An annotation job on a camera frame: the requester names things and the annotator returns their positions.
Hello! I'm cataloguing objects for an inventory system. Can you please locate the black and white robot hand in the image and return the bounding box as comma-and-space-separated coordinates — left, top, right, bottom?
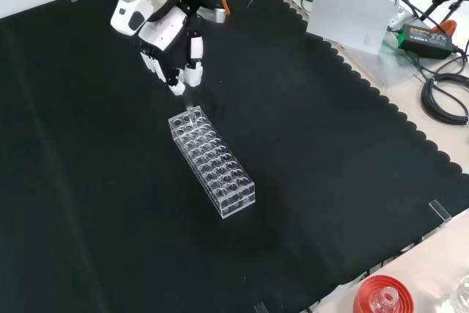
137, 0, 204, 97

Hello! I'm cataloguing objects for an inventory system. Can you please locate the clear glass test tube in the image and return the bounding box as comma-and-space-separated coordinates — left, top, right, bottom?
184, 85, 199, 128

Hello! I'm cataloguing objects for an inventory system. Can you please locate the clear acrylic test tube rack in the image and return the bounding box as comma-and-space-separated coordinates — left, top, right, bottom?
167, 106, 256, 221

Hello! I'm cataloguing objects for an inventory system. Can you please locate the black bench cloth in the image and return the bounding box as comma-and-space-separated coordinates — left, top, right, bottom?
0, 0, 465, 313

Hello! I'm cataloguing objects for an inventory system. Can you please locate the pale board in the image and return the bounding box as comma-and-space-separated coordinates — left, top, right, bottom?
305, 0, 400, 56

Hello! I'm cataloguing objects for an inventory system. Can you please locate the black power adapter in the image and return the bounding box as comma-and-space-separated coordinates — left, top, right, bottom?
397, 23, 461, 60

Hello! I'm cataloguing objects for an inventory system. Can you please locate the orange clamp foot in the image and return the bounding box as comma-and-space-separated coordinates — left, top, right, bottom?
432, 18, 457, 36

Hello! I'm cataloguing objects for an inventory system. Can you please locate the red ribbed funnel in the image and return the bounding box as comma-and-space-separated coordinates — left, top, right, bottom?
352, 274, 416, 313

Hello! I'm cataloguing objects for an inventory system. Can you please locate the small clear glass flask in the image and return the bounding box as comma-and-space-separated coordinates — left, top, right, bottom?
369, 286, 401, 313

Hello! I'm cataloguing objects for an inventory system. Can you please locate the clear glass vessel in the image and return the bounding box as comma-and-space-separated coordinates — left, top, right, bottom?
452, 274, 469, 313

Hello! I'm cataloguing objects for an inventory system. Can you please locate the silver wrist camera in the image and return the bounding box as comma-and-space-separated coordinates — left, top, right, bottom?
197, 0, 229, 24

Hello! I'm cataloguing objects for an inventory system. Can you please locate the grey metal base plate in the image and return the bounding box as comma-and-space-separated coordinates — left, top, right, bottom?
281, 0, 428, 89

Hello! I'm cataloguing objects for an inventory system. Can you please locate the coiled black cable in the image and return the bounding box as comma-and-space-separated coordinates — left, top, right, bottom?
420, 73, 469, 125

